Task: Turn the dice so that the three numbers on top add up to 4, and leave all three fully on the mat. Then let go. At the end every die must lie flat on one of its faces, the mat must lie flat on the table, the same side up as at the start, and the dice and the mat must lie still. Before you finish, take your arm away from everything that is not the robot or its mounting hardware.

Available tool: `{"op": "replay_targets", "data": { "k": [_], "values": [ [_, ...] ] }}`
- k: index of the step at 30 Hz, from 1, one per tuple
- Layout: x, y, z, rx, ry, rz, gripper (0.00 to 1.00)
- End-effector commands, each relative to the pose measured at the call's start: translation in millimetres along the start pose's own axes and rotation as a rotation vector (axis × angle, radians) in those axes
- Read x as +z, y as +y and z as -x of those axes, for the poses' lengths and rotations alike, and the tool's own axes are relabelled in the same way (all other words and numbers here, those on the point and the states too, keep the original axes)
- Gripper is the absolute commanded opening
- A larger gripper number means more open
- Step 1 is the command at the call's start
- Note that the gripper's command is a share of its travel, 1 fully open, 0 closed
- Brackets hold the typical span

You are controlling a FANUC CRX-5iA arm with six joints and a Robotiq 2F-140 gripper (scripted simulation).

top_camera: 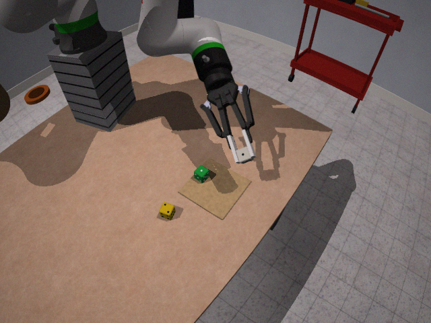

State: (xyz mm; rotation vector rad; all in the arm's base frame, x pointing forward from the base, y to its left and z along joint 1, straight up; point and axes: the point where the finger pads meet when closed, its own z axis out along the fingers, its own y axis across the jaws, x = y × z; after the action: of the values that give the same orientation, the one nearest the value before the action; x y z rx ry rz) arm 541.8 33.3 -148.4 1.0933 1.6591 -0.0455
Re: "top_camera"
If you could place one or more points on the green die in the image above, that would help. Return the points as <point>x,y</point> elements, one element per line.
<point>201,174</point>

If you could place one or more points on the grey die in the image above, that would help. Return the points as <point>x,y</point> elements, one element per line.
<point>243,155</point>

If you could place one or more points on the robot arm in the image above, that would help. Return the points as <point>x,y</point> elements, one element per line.
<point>159,32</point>

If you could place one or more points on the tan flat mat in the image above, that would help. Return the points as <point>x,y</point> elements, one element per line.
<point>219,192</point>

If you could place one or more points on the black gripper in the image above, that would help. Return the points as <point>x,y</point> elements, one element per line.
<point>222,91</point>

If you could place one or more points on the yellow die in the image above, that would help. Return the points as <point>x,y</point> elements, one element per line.
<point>167,211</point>

